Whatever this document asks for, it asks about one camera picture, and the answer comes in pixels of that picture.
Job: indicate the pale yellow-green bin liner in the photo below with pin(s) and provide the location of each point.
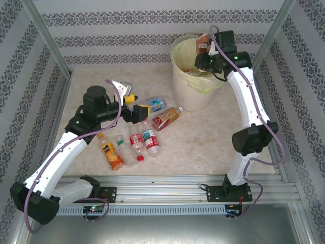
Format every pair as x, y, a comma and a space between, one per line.
182, 53

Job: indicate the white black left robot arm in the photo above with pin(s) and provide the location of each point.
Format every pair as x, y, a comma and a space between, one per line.
56, 157

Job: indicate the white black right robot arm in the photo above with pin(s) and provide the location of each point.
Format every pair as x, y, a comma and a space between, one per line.
243, 96

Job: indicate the red label bottle red cap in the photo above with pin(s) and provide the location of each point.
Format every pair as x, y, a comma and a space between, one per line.
137, 141

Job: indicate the tea bottle red orange label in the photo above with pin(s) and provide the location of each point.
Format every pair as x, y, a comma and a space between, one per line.
165, 118

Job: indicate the bottle red teal label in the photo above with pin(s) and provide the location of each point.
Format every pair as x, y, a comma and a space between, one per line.
150, 138

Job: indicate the black mounting plate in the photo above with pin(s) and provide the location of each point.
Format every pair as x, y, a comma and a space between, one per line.
213, 194
111, 194

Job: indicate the orange juice bottle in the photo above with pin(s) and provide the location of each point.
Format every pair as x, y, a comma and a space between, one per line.
114, 158

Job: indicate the aluminium frame post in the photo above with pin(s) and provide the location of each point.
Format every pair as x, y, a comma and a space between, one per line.
271, 38
48, 38

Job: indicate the clear bottle blue cartoon label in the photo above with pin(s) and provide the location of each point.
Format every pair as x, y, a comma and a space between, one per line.
157, 103

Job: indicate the grey metal sheet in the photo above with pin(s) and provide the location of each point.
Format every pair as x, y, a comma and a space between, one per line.
162, 231

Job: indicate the aluminium side rail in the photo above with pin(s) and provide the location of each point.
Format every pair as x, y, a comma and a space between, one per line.
281, 175

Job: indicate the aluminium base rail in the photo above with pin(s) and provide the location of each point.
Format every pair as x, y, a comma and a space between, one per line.
162, 190

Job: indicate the small circuit board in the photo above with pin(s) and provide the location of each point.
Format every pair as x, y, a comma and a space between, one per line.
94, 209
232, 210

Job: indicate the brown drink bottle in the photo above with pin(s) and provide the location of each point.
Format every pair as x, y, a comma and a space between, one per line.
203, 43

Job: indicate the white ribbed waste bin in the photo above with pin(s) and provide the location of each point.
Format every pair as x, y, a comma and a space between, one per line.
193, 99

